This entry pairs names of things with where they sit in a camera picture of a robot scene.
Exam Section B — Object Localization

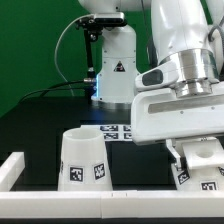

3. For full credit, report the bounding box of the white marker sheet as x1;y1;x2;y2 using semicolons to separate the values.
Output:
82;124;132;141

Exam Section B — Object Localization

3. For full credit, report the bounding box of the white left fence bar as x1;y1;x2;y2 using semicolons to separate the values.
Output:
0;152;25;192

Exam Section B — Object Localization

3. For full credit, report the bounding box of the white front fence bar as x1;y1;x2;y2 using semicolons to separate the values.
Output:
0;190;224;219

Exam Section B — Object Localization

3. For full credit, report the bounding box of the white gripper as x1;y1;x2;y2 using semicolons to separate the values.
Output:
131;61;224;170

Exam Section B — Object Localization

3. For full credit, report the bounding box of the white lamp shade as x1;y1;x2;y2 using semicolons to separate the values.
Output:
58;128;112;191

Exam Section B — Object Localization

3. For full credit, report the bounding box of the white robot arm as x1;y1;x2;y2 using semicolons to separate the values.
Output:
79;0;224;170

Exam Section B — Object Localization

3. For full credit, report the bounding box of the grey camera cable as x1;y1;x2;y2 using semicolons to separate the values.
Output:
53;14;94;98

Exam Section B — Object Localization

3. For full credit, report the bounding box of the white fence bar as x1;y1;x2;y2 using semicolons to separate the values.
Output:
0;190;224;219
0;152;25;192

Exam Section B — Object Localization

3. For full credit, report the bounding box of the white lamp base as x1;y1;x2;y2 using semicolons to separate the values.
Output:
171;137;224;192

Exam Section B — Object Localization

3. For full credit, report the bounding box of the black cable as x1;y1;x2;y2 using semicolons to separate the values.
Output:
18;79;88;104

